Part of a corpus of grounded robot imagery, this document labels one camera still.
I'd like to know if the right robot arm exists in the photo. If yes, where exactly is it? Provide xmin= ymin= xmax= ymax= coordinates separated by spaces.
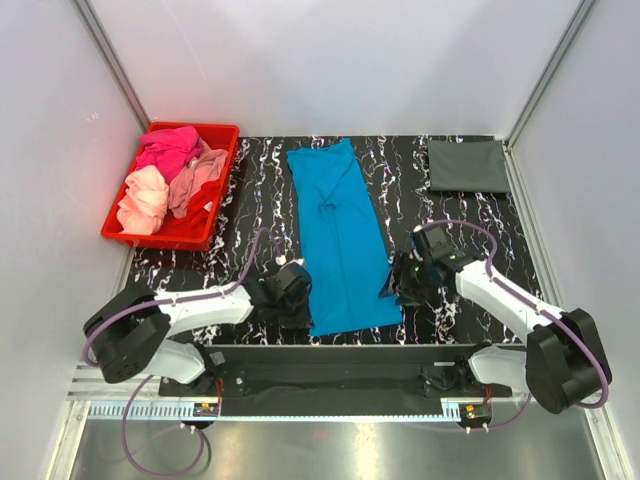
xmin=380 ymin=221 xmax=612 ymax=414

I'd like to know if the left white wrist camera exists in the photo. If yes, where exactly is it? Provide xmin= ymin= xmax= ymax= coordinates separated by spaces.
xmin=275 ymin=255 xmax=305 ymax=268

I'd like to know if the folded dark grey t shirt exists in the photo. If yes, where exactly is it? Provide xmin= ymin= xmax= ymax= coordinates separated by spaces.
xmin=428 ymin=140 xmax=510 ymax=194

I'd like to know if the hot pink t shirt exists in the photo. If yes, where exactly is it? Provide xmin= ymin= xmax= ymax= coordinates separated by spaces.
xmin=135 ymin=126 xmax=204 ymax=184

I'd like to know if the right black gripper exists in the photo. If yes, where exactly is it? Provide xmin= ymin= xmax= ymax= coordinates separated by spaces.
xmin=377 ymin=251 xmax=433 ymax=308

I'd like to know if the dusty pink t shirt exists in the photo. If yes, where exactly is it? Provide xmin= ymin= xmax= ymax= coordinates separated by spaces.
xmin=168 ymin=149 xmax=228 ymax=218

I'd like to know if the peach t shirt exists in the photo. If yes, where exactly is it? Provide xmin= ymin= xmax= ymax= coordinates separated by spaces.
xmin=116 ymin=166 xmax=169 ymax=236

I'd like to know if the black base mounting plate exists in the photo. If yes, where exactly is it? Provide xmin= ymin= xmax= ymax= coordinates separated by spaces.
xmin=159 ymin=345 xmax=511 ymax=419

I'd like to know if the red t shirt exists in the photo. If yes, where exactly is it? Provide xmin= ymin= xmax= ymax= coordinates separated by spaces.
xmin=159 ymin=181 xmax=221 ymax=239

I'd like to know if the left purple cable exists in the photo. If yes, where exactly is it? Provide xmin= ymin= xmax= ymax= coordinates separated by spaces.
xmin=82 ymin=227 xmax=289 ymax=476

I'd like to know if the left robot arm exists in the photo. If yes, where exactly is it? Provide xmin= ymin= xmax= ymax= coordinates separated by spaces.
xmin=83 ymin=258 xmax=311 ymax=396

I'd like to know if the blue t shirt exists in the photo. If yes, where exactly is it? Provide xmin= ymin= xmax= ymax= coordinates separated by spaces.
xmin=287 ymin=139 xmax=402 ymax=336

